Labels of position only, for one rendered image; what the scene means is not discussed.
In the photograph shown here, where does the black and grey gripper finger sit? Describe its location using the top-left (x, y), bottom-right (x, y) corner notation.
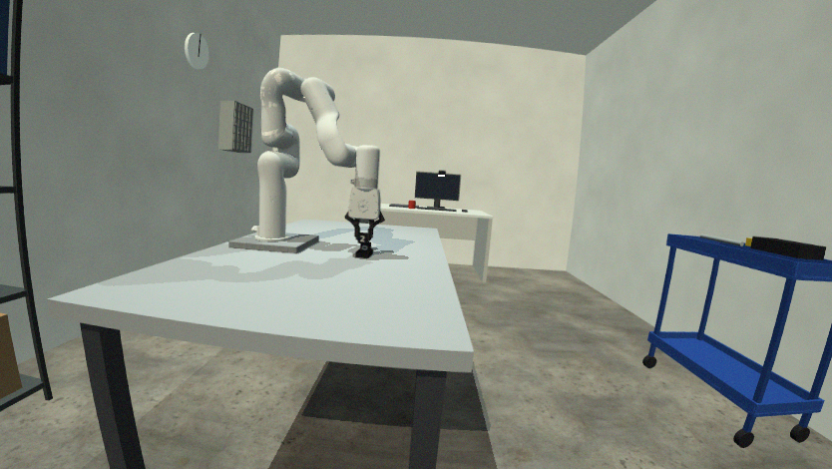
top-left (367, 211), bottom-right (385, 241)
top-left (344, 212), bottom-right (360, 239)

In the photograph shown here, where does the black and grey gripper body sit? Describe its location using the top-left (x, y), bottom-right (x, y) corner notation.
top-left (348, 187), bottom-right (381, 220)

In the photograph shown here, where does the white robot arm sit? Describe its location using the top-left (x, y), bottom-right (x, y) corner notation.
top-left (251, 68), bottom-right (380, 241)

